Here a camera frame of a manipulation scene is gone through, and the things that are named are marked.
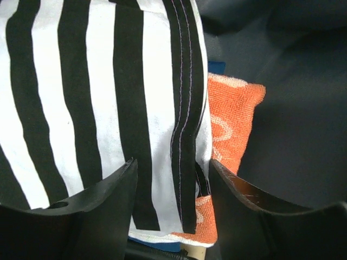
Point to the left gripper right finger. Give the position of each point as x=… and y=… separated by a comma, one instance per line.
x=253, y=224

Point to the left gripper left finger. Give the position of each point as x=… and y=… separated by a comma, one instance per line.
x=92, y=224

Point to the yellow Pikachu suitcase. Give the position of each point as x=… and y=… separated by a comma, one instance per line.
x=297, y=151

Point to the orange white packet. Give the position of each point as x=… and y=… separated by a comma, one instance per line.
x=232, y=103

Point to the black white striped cloth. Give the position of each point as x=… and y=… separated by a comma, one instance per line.
x=88, y=85

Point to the blue cloth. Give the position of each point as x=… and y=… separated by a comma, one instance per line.
x=216, y=67

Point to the beige tube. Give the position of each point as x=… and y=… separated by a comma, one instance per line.
x=196, y=252

